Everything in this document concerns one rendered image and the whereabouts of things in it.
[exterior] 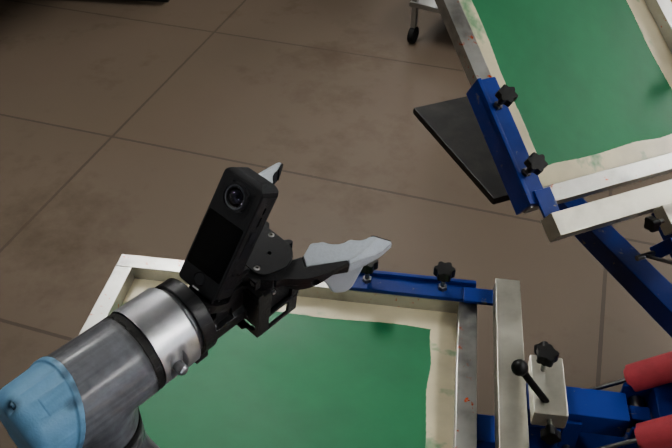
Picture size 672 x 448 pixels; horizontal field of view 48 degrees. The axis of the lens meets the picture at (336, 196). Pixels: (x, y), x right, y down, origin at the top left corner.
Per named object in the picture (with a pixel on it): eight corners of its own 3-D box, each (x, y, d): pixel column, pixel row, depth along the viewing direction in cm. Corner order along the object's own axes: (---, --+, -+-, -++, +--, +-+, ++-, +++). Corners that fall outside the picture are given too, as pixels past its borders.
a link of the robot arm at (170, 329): (105, 295, 62) (168, 356, 58) (150, 266, 64) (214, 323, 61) (114, 347, 67) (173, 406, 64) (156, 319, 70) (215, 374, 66)
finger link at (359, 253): (383, 273, 76) (292, 281, 74) (392, 233, 72) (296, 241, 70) (390, 297, 74) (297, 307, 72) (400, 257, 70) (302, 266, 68)
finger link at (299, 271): (340, 248, 72) (250, 256, 70) (342, 236, 71) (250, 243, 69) (351, 286, 69) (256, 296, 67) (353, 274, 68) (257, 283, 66)
